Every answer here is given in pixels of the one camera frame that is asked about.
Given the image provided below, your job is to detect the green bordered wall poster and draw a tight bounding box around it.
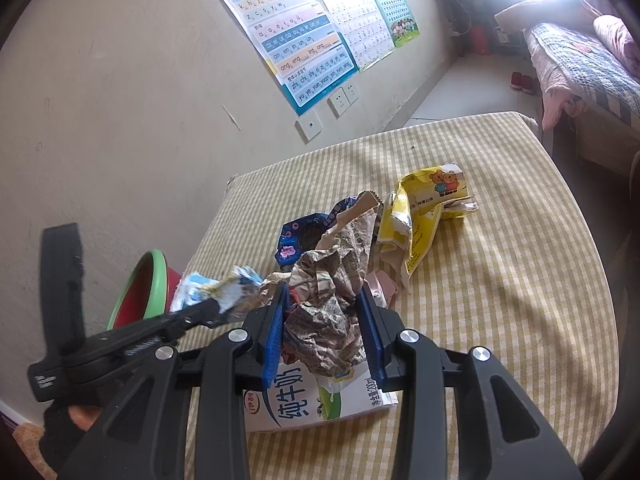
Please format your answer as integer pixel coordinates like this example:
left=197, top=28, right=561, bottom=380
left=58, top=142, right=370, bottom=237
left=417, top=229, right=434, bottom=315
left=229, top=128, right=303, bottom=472
left=357, top=0, right=421, bottom=48

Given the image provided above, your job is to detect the person's left forearm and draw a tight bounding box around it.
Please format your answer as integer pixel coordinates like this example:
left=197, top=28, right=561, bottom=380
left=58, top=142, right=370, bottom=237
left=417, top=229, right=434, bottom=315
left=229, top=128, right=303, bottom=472
left=0, top=402, right=101, bottom=480

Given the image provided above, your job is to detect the pink pillow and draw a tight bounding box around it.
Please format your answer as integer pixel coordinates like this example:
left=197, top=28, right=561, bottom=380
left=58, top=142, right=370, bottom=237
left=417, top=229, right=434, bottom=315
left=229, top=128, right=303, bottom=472
left=592, top=15, right=640, bottom=66

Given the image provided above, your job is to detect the beige pillow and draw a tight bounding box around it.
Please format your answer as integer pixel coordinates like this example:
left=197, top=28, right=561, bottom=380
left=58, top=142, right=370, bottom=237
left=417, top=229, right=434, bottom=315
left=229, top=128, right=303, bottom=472
left=494, top=0, right=576, bottom=36

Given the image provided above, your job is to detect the blue alphabet wall poster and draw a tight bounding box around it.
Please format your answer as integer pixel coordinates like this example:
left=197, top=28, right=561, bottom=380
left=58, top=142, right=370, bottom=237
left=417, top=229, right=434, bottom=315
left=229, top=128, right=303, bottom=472
left=207, top=0, right=361, bottom=111

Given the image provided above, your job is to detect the white milk carton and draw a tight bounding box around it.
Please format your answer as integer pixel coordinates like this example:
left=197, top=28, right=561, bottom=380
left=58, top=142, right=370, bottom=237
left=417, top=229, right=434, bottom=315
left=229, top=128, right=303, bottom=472
left=244, top=360, right=401, bottom=435

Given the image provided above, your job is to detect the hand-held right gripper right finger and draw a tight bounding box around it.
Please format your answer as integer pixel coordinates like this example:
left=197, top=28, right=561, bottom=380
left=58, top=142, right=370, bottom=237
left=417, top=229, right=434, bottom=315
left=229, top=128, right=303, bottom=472
left=354, top=287, right=583, bottom=480

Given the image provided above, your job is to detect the dark blue wrapper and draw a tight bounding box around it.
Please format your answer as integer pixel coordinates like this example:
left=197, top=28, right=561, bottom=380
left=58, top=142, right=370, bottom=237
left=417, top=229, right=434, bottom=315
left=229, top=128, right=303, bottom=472
left=275, top=197, right=358, bottom=266

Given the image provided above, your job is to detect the dark cabinet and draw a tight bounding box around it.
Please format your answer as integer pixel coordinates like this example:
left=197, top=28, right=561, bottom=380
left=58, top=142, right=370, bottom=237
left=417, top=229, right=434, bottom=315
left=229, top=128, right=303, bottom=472
left=432, top=0, right=506, bottom=56

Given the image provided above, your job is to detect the crumpled yellow carton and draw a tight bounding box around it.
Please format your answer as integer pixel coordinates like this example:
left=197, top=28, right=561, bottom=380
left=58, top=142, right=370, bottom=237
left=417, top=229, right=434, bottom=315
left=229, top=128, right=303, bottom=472
left=377, top=162, right=480, bottom=288

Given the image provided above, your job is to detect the red container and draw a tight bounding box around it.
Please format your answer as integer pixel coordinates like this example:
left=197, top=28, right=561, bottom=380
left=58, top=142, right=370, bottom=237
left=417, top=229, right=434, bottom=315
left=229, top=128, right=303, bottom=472
left=472, top=25, right=493, bottom=56

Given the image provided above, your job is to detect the brown printed paper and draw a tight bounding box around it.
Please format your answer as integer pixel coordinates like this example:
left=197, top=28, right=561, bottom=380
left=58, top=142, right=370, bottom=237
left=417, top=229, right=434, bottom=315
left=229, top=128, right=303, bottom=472
left=262, top=190, right=383, bottom=376

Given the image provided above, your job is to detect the bed with quilted cover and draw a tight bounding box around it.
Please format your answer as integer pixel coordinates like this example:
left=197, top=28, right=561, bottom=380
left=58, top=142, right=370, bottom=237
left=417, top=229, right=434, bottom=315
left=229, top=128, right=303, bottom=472
left=522, top=20, right=640, bottom=176

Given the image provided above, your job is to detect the white single wall plate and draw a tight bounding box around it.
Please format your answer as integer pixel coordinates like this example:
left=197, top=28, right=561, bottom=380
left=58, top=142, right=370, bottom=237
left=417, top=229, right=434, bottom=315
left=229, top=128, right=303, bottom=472
left=295, top=110, right=323, bottom=142

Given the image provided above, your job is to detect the blue and white wrapper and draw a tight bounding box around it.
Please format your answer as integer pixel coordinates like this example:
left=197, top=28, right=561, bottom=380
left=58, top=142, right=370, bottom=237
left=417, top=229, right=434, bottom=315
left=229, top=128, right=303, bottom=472
left=170, top=265, right=266, bottom=318

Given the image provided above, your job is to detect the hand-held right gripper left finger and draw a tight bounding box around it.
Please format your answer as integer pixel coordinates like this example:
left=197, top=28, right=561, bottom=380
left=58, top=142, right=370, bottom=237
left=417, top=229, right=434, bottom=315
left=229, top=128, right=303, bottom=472
left=57, top=281, right=292, bottom=480

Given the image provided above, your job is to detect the green rimmed red bin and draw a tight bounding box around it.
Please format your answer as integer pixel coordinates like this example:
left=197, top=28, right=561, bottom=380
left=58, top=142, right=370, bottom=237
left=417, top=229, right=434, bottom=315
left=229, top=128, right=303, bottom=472
left=106, top=250, right=183, bottom=333

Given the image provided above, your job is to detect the white chart wall poster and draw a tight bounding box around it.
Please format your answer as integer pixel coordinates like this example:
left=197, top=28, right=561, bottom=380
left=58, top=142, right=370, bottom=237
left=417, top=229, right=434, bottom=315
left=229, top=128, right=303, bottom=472
left=300, top=0, right=396, bottom=72

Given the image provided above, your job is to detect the small pink wrapper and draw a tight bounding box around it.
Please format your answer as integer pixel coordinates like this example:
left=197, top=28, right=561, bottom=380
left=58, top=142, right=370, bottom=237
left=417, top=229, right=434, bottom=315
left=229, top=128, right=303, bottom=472
left=367, top=269, right=399, bottom=308

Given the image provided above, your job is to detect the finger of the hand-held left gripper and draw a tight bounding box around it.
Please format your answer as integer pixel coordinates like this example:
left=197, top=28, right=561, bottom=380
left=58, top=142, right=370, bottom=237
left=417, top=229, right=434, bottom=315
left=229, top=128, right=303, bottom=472
left=165, top=299, right=221, bottom=333

